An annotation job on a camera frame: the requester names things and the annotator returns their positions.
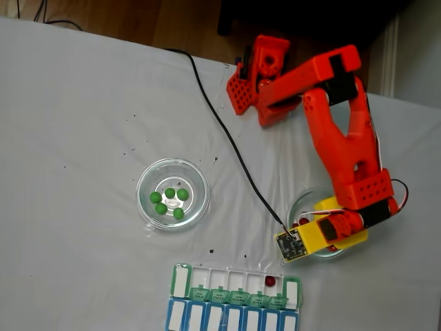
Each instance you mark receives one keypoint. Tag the clear glass bowl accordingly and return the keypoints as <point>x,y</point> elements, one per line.
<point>296,207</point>
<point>193,172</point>

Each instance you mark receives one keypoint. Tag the blue weekly pill organizer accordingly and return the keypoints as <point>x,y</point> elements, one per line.
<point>198,317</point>

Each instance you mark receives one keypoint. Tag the green weekly pill organizer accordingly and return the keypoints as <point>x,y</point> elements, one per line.
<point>179,281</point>

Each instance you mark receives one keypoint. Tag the white plastic table cover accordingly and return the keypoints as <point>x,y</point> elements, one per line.
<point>69,138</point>

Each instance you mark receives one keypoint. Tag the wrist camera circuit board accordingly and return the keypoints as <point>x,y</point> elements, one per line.
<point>291,246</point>

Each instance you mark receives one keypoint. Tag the white wall trim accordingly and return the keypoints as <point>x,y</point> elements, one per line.
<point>391,51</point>

